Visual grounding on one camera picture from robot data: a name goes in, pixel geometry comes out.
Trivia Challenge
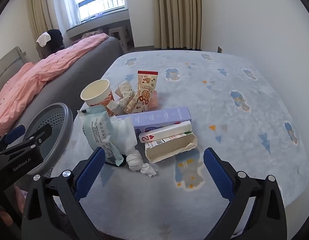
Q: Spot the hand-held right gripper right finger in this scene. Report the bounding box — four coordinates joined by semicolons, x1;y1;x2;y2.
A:
203;147;287;240

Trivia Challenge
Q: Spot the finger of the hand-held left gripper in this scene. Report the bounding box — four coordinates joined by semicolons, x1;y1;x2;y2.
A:
0;125;26;153
24;124;53;147

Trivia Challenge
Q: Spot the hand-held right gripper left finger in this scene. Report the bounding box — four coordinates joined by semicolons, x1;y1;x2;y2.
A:
21;147;106;240

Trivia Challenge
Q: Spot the grey perforated plastic basket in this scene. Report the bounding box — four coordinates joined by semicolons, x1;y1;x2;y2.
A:
10;102;74;178

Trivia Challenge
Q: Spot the knotted white tissue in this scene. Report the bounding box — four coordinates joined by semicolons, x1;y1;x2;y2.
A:
111;116;158;178

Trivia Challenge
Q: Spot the long purple box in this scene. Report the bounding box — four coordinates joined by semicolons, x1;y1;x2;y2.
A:
117;107;192;134

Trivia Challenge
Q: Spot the teal wet wipe packet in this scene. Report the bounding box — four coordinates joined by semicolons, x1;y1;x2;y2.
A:
78;106;126;167

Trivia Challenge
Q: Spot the torn white carton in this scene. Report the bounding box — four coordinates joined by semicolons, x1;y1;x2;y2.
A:
145;131;198;164

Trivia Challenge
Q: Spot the pink blanket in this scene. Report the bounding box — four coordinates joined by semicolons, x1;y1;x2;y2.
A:
0;33;110;130

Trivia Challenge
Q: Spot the paper cup with red print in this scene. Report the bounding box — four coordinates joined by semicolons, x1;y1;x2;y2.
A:
80;79;115;117

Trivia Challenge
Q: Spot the playing card box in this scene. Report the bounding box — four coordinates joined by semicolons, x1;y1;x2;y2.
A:
139;120;192;144

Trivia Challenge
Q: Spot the grey headboard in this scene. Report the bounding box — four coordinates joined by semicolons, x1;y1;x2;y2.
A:
0;46;27;85

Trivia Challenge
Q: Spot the small beige snack wrapper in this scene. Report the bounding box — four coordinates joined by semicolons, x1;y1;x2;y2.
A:
123;89;142;113

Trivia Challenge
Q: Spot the grey bed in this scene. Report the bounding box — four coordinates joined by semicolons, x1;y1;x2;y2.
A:
0;36;125;140

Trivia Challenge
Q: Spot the crumpled white paper wrapper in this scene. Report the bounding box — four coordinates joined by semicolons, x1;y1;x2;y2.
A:
114;79;134;103

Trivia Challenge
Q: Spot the white cloth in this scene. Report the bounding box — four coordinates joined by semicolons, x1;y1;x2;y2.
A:
36;32;51;47

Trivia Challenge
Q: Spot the chair with dark clothes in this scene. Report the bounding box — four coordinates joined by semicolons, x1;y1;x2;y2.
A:
36;29;65;60

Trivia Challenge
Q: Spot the small pink object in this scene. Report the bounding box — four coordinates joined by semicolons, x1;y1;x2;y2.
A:
148;91;159;110

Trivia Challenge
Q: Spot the grey window sill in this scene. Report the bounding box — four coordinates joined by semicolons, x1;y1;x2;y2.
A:
67;15;131;39

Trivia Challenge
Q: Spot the narrow beige curtain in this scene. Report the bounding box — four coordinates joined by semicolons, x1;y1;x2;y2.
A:
26;0;49;39

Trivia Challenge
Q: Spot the sheer white curtain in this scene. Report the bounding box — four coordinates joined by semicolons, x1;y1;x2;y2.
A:
58;0;81;30

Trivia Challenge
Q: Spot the wide beige curtain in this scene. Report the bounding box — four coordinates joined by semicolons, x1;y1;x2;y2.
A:
153;0;202;51

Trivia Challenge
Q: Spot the black cord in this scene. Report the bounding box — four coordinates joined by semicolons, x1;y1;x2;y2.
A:
105;155;127;168

